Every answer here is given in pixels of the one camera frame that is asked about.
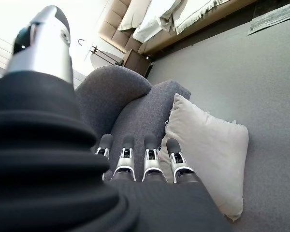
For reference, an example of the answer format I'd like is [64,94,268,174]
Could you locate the grey fabric sofa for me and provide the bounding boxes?
[73,65,192,182]

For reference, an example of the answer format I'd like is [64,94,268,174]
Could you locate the beige upholstered bed frame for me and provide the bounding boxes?
[98,0,258,57]

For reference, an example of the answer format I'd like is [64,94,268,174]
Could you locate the white fringed throw blanket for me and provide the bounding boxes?
[159,0,231,35]

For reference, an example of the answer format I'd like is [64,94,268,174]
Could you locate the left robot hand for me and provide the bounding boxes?
[0,5,233,232]

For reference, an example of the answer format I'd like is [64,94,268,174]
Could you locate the light beige square cushion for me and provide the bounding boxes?
[158,93,250,222]

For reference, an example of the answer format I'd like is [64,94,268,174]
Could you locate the white bed sheet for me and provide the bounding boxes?
[132,0,182,44]

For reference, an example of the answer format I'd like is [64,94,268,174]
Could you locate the white pillow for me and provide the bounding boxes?
[117,0,151,32]

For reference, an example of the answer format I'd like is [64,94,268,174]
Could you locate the grey patterned rug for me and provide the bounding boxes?
[247,4,290,36]

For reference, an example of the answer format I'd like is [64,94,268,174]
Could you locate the brown wooden nightstand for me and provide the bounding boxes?
[123,48,154,78]

